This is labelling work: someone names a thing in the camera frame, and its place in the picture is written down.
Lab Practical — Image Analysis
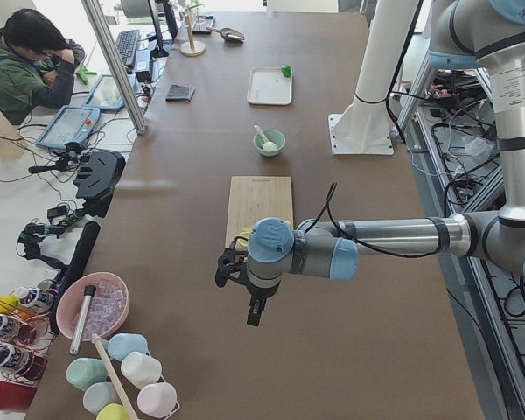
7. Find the green lime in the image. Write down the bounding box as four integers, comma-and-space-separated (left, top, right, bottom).
280, 65, 292, 78

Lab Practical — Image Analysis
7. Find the white ceramic spoon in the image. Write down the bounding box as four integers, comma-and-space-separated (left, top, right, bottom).
254, 124, 269, 144

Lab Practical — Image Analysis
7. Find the grey purple folded cloth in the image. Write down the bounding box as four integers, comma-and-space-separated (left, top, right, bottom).
165, 84, 195, 102

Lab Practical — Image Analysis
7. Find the cream rabbit serving tray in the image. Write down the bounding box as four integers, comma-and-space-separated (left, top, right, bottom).
247, 67, 293, 106

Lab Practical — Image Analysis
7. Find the black keyboard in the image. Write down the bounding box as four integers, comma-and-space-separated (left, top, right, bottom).
115, 30, 140, 68

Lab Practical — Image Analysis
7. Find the black headset device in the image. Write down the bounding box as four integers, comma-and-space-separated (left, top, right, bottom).
73, 150, 126, 218

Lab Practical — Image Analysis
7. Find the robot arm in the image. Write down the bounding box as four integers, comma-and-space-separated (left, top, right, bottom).
215, 1, 525, 326

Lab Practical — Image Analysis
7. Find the metal scoop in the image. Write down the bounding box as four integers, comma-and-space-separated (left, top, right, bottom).
207, 26, 245, 43

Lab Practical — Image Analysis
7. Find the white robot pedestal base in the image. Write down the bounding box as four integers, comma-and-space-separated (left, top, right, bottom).
329, 0, 422, 156

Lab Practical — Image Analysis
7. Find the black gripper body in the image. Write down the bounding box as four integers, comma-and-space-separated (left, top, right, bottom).
215, 248, 270, 312

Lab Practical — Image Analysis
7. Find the white cup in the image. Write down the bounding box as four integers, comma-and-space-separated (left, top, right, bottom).
121, 352, 162, 389

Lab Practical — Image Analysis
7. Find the light blue cup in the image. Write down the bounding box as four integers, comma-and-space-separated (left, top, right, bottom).
107, 332, 149, 361

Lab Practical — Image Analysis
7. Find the pale blue cup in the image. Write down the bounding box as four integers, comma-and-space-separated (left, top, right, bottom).
82, 381, 120, 415

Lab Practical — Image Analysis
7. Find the blue teach pendant far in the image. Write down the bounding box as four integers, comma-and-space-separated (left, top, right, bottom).
82, 74, 124, 112

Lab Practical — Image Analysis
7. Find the pink cup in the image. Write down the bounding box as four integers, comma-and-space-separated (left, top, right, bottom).
137, 382, 178, 418

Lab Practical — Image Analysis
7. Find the person in green jacket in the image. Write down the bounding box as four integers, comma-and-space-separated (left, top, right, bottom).
0, 8, 85, 126

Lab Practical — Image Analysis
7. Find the blue teach pendant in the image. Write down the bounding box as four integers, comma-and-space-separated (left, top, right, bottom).
82, 74, 124, 112
36, 105, 101, 150

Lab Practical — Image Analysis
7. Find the mint green bowl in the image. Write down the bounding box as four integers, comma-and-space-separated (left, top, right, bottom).
253, 129, 285, 157

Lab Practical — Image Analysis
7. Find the blue teach pendant near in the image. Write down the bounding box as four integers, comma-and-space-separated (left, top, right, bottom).
36, 105, 101, 150

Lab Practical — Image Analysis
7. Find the copper wire bottle rack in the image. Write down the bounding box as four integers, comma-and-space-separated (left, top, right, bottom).
0, 294, 54, 387

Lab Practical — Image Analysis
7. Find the black monitor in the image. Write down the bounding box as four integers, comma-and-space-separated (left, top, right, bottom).
148, 0, 179, 58

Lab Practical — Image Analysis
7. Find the wooden stick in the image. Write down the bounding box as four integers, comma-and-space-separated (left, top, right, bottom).
92, 334, 138, 420

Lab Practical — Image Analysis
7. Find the aluminium frame post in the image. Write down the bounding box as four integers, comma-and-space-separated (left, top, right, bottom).
81, 0, 147, 136

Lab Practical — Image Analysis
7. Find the mint green cup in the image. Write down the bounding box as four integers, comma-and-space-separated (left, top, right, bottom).
66, 358, 108, 391

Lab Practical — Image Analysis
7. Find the yellow cup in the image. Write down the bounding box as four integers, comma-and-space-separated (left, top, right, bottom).
96, 403, 130, 420

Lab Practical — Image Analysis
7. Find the wooden cup stand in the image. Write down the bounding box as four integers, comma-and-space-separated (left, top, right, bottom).
179, 3, 206, 57

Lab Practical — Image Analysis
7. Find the wooden cutting board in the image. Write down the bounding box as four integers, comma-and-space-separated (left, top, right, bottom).
224, 176, 294, 246

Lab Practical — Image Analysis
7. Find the pink bowl of ice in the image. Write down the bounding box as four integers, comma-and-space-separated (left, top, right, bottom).
56, 272, 130, 341

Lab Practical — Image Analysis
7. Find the metal tube in bowl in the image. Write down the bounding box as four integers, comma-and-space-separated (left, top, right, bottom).
69, 285, 96, 356

